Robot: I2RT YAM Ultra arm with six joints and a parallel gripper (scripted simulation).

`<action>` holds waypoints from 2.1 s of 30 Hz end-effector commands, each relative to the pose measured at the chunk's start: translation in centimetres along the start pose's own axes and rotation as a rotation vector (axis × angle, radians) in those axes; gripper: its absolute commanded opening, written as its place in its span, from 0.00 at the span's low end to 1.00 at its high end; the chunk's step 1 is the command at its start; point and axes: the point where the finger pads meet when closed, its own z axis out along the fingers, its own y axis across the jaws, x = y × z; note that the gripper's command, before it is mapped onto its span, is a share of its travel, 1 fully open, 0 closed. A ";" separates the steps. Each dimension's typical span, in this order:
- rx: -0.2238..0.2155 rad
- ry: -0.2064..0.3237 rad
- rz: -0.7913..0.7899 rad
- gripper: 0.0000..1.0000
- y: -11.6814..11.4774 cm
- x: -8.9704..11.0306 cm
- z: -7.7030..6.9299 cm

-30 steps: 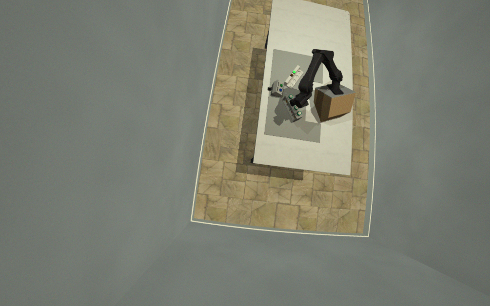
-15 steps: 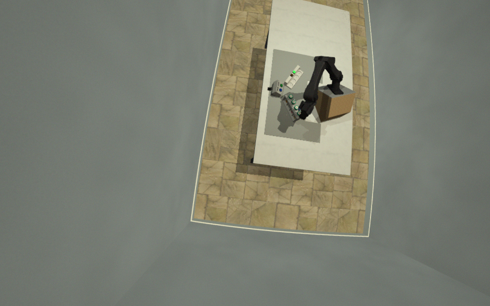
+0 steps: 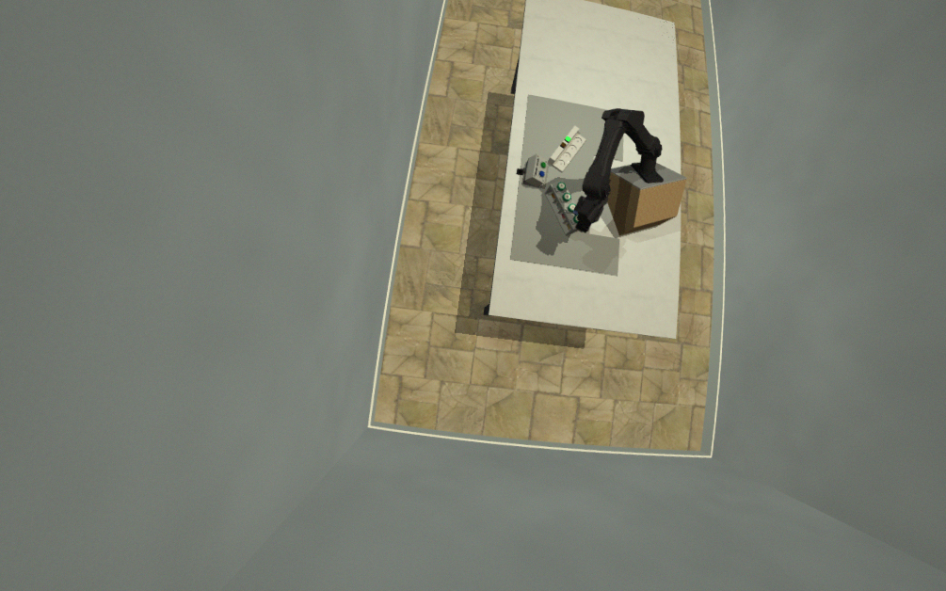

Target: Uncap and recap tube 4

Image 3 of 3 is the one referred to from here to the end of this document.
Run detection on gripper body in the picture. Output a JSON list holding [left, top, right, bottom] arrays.
[[574, 196, 603, 223]]

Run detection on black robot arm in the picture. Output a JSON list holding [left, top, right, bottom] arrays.
[[575, 108, 664, 232]]

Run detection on grey sloping control panel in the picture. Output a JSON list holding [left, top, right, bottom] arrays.
[[516, 154, 548, 188]]

